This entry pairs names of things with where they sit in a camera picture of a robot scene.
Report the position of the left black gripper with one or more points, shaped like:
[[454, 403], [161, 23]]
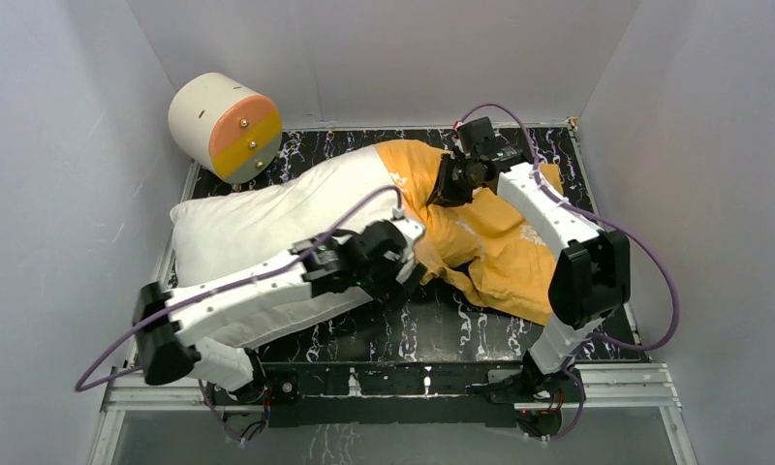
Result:
[[403, 276]]

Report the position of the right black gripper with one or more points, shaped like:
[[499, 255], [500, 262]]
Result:
[[444, 195]]

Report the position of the blue and yellow pillowcase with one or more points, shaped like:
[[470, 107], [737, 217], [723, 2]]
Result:
[[484, 248]]

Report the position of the white pillow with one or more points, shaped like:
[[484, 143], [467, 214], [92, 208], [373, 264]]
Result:
[[217, 236]]

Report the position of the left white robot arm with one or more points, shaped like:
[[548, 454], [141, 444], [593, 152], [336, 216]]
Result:
[[207, 332]]

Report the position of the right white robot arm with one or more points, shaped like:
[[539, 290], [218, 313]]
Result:
[[592, 265]]

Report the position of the white cylinder drawer unit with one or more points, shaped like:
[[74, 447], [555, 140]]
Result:
[[228, 128]]

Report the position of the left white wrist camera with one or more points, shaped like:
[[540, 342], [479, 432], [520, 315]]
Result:
[[412, 229]]

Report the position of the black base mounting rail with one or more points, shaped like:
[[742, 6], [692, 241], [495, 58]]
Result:
[[394, 392]]

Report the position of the aluminium frame rail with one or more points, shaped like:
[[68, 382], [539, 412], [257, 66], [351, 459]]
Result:
[[602, 385]]

